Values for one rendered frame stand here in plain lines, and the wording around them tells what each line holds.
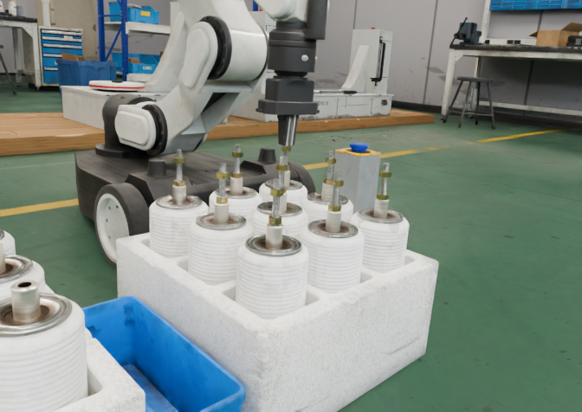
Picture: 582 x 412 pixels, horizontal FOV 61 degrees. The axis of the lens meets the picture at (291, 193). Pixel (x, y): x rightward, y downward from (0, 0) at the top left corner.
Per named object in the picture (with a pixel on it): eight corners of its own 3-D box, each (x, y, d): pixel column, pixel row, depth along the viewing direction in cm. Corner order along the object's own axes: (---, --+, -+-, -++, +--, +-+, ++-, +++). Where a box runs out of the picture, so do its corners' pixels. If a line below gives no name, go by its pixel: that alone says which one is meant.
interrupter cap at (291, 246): (238, 240, 68) (239, 234, 68) (290, 236, 70) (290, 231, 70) (254, 260, 61) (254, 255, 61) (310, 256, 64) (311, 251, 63)
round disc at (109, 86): (80, 87, 284) (80, 78, 283) (129, 88, 305) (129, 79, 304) (103, 93, 264) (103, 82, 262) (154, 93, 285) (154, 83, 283)
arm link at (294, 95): (302, 110, 101) (306, 49, 98) (330, 116, 93) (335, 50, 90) (248, 110, 94) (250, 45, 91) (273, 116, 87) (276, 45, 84)
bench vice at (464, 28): (467, 47, 505) (471, 21, 498) (483, 47, 493) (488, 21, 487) (448, 43, 476) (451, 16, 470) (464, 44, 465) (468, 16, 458)
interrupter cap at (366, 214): (350, 211, 84) (351, 208, 84) (391, 210, 86) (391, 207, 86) (368, 226, 77) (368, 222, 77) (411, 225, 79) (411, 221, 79)
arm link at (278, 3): (275, 25, 85) (233, -19, 90) (307, 29, 92) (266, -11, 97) (294, -9, 82) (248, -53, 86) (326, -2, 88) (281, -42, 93)
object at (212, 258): (175, 337, 75) (175, 225, 71) (206, 310, 84) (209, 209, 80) (231, 353, 72) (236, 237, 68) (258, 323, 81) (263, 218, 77)
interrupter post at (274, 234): (261, 245, 66) (263, 222, 65) (279, 244, 67) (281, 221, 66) (268, 252, 64) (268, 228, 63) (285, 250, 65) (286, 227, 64)
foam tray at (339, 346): (118, 332, 88) (115, 238, 84) (279, 278, 115) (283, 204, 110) (257, 465, 61) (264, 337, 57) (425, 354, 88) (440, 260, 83)
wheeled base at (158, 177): (39, 200, 153) (31, 91, 145) (183, 179, 189) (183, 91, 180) (141, 267, 110) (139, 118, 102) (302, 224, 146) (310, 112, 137)
